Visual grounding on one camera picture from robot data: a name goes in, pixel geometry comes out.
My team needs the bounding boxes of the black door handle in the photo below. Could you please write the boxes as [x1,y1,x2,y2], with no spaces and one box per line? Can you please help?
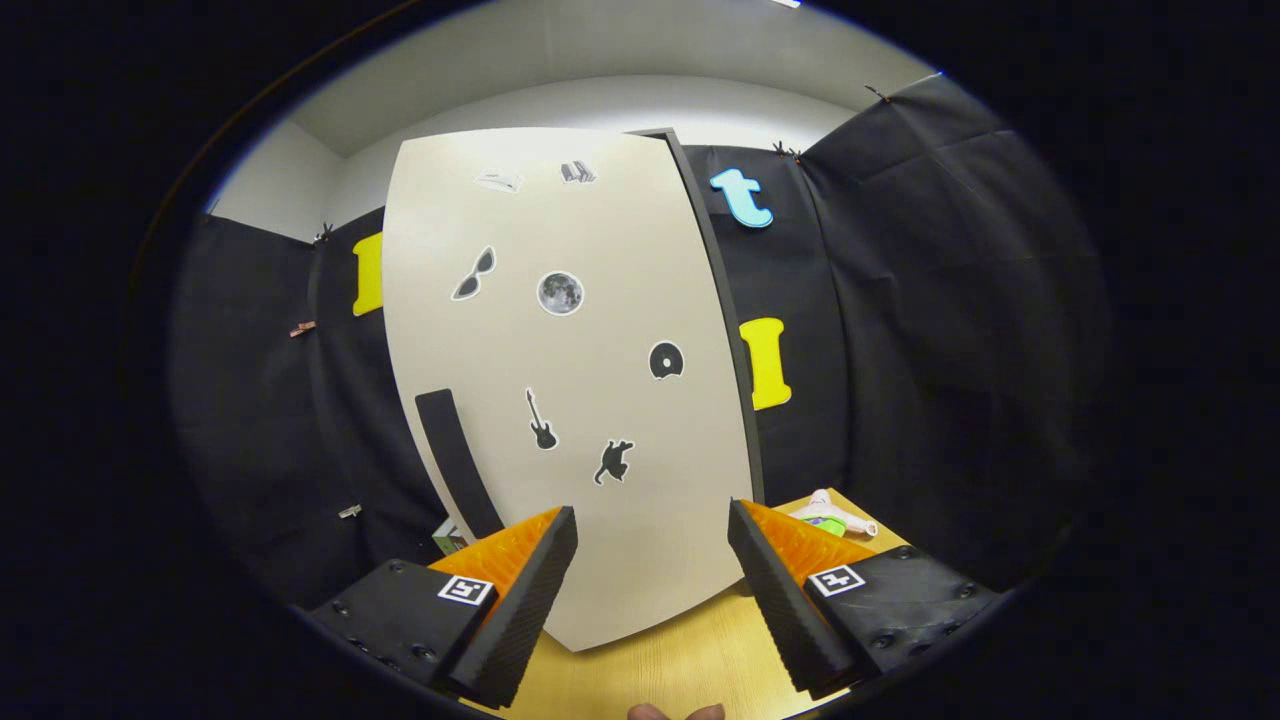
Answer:
[415,389,506,541]

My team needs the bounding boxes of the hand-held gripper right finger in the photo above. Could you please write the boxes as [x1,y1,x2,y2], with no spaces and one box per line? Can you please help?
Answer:
[726,498,1003,701]

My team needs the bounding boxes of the pink and green plush toy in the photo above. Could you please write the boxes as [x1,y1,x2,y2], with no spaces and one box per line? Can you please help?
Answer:
[788,489,879,539]

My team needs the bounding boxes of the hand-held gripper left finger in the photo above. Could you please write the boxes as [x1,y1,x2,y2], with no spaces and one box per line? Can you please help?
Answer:
[308,505,580,711]

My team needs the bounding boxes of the dark grey cabinet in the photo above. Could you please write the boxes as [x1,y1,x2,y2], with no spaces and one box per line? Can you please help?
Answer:
[630,127,766,506]

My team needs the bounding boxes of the black backdrop cloth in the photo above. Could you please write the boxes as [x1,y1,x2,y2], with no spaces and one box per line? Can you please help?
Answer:
[168,72,1113,611]

